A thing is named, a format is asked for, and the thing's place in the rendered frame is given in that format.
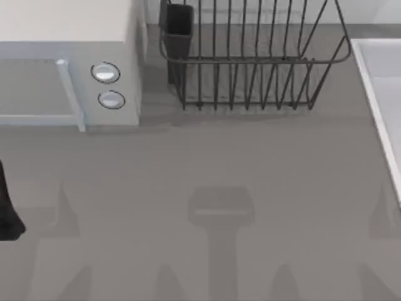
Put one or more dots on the round silver microwave knob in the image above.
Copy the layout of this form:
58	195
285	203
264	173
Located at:
105	72
111	99

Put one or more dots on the pale microwave oven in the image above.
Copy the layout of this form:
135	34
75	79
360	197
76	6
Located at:
62	22

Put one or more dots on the microwave oven door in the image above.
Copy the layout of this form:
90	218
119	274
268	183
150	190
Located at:
34	89

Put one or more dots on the dark cutlery holder cup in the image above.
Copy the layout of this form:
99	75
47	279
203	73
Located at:
178	25

